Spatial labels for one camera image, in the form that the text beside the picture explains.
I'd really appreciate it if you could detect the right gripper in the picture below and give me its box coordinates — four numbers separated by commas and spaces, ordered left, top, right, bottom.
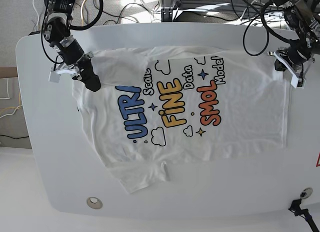
59, 51, 101, 92

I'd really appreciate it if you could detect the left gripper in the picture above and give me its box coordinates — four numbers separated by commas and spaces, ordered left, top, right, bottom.
267, 47, 315, 77

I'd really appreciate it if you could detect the yellow cable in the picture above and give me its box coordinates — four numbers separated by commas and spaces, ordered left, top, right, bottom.
0, 91, 23, 117

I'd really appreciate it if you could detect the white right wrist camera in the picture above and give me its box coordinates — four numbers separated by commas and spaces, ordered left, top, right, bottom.
48, 67, 76, 83

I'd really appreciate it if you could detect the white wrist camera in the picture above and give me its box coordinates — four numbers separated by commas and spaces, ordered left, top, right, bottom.
48, 67, 76, 83
290, 70, 306, 89

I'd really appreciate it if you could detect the silver table grommet right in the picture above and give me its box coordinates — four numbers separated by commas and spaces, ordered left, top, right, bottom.
300, 187, 313, 199

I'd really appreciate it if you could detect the white printed T-shirt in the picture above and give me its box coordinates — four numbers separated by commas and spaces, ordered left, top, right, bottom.
72, 46, 290, 193

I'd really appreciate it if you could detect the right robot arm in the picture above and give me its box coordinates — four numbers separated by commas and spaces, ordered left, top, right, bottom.
40, 0, 104, 90

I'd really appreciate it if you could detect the red warning triangle sticker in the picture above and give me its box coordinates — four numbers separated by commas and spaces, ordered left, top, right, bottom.
316, 154, 320, 167

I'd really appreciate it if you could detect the silver table grommet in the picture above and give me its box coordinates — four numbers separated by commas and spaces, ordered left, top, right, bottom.
300, 187, 313, 199
86, 197, 103, 209

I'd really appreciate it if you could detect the black clamp mount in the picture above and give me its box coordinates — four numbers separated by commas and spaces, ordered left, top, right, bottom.
288, 199, 319, 232

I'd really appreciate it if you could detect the silver central frame post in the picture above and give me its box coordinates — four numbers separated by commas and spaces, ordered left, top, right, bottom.
158, 0, 182, 22

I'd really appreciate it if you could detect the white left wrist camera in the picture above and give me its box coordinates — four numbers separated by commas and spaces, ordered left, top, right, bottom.
290, 70, 306, 89

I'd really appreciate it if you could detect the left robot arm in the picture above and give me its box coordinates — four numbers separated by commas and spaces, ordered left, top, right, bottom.
92, 0, 320, 88

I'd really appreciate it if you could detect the silver table grommet left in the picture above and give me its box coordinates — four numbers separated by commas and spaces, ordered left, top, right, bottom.
86, 197, 103, 209

